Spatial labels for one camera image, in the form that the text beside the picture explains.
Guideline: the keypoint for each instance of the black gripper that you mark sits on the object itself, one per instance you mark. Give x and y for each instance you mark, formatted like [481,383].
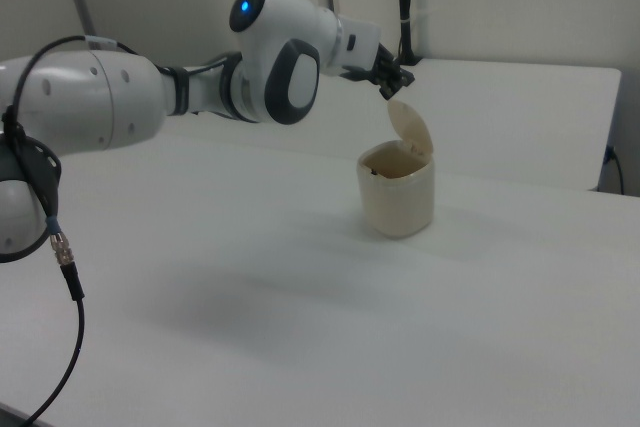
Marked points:
[382,64]

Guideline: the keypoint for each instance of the cream plastic trash bin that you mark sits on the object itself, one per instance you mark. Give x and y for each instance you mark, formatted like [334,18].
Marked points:
[400,197]

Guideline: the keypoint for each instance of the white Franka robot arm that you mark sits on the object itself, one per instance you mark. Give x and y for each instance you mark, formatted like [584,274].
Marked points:
[280,47]

